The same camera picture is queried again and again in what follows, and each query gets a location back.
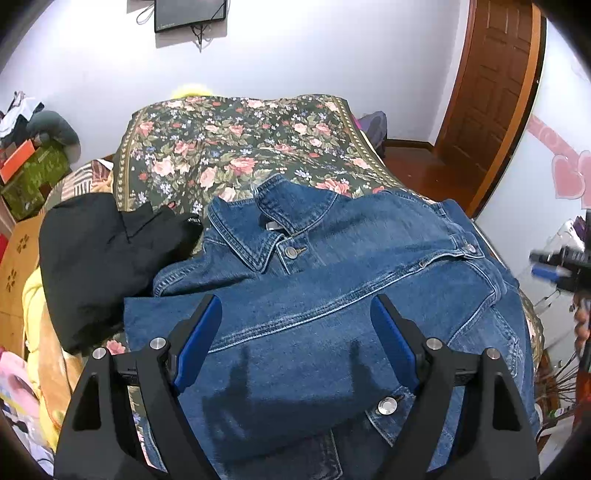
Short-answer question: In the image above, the yellow blanket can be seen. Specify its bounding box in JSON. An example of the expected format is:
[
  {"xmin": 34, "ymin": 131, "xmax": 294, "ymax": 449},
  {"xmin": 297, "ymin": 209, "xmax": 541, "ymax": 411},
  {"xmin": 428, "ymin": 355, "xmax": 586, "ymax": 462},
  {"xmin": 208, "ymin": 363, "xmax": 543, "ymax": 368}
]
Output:
[{"xmin": 21, "ymin": 268, "xmax": 75, "ymax": 455}]

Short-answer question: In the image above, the floral bed blanket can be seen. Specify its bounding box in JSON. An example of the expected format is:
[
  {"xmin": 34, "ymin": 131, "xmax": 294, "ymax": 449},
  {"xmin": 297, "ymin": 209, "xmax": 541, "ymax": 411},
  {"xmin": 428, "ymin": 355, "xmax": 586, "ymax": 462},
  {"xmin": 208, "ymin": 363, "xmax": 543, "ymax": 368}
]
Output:
[{"xmin": 104, "ymin": 93, "xmax": 546, "ymax": 480}]

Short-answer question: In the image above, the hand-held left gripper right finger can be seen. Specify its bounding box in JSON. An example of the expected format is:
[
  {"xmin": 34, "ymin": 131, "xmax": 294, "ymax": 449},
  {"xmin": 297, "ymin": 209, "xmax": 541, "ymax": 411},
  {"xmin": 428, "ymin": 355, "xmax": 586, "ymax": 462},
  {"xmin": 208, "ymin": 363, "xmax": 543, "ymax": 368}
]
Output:
[{"xmin": 370, "ymin": 294, "xmax": 541, "ymax": 480}]

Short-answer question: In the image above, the yellow pillow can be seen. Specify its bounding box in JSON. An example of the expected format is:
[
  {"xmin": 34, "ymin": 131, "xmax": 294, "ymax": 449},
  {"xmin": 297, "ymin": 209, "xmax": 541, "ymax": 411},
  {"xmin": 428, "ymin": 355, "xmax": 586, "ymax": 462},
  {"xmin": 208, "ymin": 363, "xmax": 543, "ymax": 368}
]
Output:
[{"xmin": 170, "ymin": 83, "xmax": 218, "ymax": 99}]

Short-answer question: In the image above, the purple bag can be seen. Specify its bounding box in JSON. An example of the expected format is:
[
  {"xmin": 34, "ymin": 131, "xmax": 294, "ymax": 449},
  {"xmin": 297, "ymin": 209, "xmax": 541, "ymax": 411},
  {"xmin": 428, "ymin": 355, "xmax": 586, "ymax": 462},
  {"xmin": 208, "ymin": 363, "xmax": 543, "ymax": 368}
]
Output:
[{"xmin": 355, "ymin": 111, "xmax": 387, "ymax": 155}]

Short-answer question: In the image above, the wall-mounted black television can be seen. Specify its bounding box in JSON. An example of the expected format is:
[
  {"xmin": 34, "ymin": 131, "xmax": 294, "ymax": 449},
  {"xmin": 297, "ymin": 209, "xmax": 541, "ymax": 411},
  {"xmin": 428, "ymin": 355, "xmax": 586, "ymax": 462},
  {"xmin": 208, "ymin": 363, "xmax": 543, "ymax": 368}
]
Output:
[{"xmin": 154, "ymin": 0, "xmax": 228, "ymax": 34}]

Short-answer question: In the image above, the pink heart wall sticker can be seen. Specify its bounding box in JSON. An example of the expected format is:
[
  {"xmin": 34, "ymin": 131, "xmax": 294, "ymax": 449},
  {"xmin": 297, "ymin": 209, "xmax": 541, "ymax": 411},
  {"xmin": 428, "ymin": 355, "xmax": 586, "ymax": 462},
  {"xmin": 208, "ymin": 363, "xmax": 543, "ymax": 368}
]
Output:
[{"xmin": 526, "ymin": 113, "xmax": 591, "ymax": 208}]

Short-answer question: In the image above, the brown wooden door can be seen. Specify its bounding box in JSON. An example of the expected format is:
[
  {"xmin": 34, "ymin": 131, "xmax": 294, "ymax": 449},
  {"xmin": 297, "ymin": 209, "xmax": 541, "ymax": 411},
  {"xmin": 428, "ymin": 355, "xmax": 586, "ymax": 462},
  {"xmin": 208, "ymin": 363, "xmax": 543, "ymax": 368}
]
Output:
[{"xmin": 434, "ymin": 0, "xmax": 548, "ymax": 219}]

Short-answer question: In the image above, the pile of clothes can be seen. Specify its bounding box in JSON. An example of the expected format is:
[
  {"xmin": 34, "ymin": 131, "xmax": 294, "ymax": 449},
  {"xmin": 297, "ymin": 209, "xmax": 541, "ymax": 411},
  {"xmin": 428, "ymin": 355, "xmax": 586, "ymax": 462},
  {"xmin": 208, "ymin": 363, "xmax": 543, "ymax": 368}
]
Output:
[{"xmin": 0, "ymin": 91, "xmax": 44, "ymax": 139}]

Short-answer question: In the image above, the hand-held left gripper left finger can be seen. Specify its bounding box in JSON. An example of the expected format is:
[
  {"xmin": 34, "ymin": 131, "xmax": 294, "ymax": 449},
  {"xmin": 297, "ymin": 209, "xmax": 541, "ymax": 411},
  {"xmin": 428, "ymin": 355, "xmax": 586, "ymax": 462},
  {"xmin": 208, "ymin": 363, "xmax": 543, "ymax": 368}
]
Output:
[{"xmin": 54, "ymin": 294, "xmax": 223, "ymax": 480}]

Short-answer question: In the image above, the blue denim jacket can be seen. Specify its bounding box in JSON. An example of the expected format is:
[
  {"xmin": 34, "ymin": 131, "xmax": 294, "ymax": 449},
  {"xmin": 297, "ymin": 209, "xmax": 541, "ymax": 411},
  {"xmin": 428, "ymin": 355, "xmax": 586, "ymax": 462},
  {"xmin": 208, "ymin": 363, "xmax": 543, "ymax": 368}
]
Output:
[{"xmin": 124, "ymin": 174, "xmax": 536, "ymax": 480}]

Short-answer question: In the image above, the green cardboard box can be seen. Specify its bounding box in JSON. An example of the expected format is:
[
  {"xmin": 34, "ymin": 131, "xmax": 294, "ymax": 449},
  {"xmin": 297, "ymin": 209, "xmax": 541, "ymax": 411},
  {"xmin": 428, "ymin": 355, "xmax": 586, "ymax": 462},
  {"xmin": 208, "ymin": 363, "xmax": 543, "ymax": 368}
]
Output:
[{"xmin": 1, "ymin": 141, "xmax": 71, "ymax": 221}]

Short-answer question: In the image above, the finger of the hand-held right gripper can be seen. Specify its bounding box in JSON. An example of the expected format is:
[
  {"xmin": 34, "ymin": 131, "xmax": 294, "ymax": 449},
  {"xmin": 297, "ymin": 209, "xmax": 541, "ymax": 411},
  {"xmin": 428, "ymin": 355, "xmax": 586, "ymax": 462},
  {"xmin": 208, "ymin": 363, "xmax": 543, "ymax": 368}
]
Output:
[{"xmin": 529, "ymin": 251, "xmax": 571, "ymax": 280}]

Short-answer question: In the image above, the black garment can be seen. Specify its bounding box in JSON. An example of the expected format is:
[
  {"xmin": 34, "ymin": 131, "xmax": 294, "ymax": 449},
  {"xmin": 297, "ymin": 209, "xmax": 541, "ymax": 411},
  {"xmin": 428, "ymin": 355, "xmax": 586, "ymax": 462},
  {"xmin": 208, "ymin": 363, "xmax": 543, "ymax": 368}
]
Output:
[{"xmin": 39, "ymin": 194, "xmax": 205, "ymax": 355}]

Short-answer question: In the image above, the orange box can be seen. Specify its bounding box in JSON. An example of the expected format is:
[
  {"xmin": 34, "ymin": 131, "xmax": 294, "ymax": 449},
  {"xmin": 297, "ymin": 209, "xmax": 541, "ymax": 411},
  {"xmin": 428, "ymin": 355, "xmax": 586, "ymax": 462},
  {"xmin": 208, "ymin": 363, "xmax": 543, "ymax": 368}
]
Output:
[{"xmin": 0, "ymin": 139, "xmax": 37, "ymax": 184}]

